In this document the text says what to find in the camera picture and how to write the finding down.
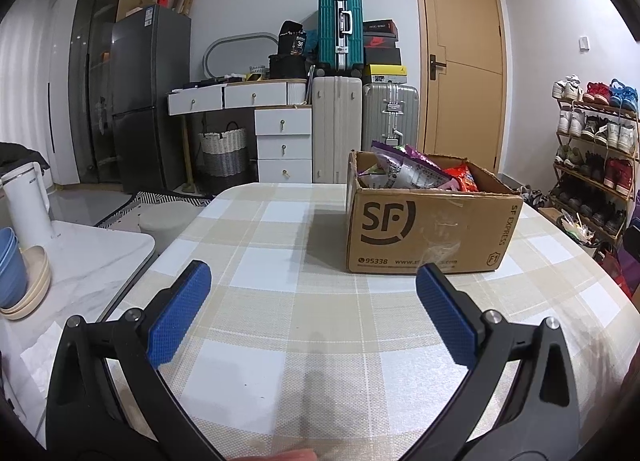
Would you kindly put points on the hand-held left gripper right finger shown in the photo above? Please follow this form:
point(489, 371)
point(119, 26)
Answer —
point(447, 316)

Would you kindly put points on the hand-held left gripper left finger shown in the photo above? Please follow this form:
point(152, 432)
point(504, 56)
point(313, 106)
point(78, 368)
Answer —
point(180, 316)

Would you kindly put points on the brown cardboard box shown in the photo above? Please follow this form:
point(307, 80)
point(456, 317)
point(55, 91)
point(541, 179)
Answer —
point(425, 231)

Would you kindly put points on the red packet white print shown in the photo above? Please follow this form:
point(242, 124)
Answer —
point(462, 178)

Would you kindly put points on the silver white snack packet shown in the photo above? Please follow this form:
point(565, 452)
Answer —
point(400, 175)

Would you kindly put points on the purple snack packet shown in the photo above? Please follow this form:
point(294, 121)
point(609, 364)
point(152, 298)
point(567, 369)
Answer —
point(407, 153)

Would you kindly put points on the person's left hand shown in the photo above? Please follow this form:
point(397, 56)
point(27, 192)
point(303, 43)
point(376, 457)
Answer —
point(295, 456)

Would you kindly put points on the white round stool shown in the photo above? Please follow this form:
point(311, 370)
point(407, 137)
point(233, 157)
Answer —
point(167, 228)

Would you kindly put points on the white marble side table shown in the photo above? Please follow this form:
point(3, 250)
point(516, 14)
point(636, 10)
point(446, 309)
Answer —
point(90, 266)

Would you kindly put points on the black white patterned rug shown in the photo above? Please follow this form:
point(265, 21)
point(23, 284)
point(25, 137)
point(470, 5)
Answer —
point(150, 201)

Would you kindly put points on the white tissue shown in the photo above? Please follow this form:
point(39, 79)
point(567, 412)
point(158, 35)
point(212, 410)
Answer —
point(45, 348)

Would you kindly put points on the beige bowl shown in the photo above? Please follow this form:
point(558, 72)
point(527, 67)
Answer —
point(37, 286)

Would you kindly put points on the cluster of loose sneakers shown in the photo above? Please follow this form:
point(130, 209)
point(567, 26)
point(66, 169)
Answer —
point(532, 196)

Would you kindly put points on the woven laundry basket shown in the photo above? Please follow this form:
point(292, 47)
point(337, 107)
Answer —
point(222, 156)

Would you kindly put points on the red shopping bag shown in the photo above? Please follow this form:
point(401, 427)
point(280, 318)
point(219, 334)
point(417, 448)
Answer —
point(612, 268)

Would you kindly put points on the blue bowl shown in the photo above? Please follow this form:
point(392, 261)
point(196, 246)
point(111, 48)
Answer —
point(10, 271)

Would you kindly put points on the white electric kettle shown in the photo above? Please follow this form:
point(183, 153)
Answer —
point(25, 211)

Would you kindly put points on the white desk with drawers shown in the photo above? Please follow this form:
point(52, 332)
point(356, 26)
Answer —
point(282, 146)

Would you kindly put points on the silver suitcase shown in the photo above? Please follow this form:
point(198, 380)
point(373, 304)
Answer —
point(390, 111)

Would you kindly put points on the beige suitcase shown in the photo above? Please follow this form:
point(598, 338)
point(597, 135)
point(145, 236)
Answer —
point(335, 131)

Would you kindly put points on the tan wooden door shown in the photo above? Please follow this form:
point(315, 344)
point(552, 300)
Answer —
point(465, 91)

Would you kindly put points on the dark grey refrigerator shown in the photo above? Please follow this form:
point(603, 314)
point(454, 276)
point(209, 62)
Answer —
point(150, 91)

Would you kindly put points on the black jacket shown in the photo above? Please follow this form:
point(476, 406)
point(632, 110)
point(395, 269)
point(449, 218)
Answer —
point(20, 153)

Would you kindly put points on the tall dark glass cabinet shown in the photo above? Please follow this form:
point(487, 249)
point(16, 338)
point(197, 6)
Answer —
point(90, 91)

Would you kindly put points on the shoe rack with shoes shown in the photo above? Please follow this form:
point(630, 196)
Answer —
point(615, 136)

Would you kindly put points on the yellow black shoebox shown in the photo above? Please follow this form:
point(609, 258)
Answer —
point(385, 75)

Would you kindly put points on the wooden shoe rack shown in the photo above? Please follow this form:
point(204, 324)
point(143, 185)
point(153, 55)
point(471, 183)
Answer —
point(600, 108)

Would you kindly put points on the oval grey framed mirror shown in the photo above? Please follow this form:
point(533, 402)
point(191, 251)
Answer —
point(209, 53)

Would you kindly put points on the plain black shoebox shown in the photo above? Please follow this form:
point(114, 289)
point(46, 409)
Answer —
point(382, 57)

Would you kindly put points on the black storage box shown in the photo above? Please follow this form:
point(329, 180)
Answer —
point(287, 67)

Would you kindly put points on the white curtain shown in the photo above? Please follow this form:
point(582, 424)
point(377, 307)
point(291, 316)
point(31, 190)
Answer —
point(25, 81)

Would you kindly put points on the black red shoebox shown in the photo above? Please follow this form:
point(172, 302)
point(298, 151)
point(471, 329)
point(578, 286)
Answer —
point(381, 42)

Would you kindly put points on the black shoebox white label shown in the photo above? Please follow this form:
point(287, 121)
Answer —
point(380, 28)

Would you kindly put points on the black bag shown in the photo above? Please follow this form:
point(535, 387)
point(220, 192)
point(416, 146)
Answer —
point(291, 38)

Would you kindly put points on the teal suitcase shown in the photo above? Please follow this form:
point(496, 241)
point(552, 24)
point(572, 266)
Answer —
point(330, 31)

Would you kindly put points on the white wall switch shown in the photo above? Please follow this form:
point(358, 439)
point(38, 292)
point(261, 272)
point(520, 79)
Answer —
point(585, 43)

